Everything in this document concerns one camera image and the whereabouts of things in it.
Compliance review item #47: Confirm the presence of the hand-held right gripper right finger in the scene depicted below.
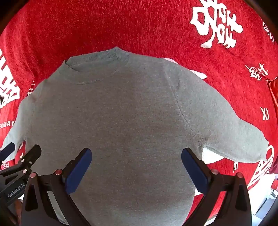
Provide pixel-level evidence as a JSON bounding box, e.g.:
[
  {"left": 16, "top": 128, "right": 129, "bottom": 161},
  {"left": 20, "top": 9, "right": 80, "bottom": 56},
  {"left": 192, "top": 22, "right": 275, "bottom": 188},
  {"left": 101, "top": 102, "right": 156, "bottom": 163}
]
[{"left": 181, "top": 148, "right": 253, "bottom": 226}]

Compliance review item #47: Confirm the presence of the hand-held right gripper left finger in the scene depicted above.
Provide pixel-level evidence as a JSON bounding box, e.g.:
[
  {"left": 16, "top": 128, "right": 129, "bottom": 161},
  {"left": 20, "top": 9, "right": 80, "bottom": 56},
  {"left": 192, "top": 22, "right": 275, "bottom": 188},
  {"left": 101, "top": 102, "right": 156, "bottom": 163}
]
[{"left": 21, "top": 148, "right": 93, "bottom": 226}]

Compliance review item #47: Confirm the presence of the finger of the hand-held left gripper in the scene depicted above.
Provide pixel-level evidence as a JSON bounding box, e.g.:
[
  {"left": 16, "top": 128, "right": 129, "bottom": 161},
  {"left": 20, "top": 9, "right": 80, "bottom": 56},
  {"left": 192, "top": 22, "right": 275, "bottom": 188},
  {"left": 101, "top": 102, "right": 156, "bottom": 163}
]
[
  {"left": 0, "top": 142, "right": 16, "bottom": 162},
  {"left": 0, "top": 144, "right": 42, "bottom": 181}
]

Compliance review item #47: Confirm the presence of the grey knit sweater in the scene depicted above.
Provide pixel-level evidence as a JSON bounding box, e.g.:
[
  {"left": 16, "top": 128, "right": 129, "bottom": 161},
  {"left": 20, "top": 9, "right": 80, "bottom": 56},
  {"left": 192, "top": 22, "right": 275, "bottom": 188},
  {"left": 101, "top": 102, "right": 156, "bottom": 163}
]
[{"left": 1, "top": 47, "right": 270, "bottom": 226}]

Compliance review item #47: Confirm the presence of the red printed blanket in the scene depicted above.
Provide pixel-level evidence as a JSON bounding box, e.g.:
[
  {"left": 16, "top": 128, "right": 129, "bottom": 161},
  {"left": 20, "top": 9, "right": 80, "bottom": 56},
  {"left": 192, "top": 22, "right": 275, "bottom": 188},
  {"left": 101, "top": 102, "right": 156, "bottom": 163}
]
[{"left": 0, "top": 0, "right": 278, "bottom": 219}]

